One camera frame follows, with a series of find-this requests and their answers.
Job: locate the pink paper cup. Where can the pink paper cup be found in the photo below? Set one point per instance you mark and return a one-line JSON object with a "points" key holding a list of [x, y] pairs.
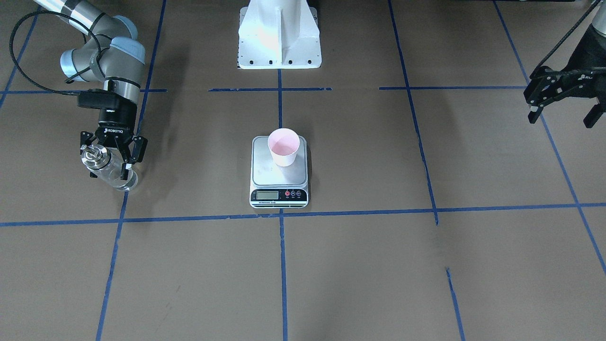
{"points": [[283, 145]]}

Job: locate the digital kitchen scale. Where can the digital kitchen scale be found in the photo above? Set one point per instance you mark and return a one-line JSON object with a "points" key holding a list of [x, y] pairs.
{"points": [[273, 186]]}

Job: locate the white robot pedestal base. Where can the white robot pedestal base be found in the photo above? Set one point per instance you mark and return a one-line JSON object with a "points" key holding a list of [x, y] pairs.
{"points": [[279, 34]]}

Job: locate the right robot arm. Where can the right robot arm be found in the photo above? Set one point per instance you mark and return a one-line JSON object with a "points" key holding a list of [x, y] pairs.
{"points": [[113, 56]]}

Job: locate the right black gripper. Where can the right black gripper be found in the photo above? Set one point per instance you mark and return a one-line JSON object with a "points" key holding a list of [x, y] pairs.
{"points": [[115, 119]]}

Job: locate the glass sauce bottle metal cap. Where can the glass sauce bottle metal cap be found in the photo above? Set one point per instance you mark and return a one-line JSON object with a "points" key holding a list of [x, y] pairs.
{"points": [[105, 165]]}

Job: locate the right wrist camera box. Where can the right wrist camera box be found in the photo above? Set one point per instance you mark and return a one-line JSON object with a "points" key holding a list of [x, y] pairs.
{"points": [[98, 99]]}

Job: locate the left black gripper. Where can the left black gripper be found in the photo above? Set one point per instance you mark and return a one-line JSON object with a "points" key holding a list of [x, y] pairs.
{"points": [[595, 53]]}

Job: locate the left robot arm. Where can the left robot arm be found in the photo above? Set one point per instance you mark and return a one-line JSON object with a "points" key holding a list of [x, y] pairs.
{"points": [[594, 37]]}

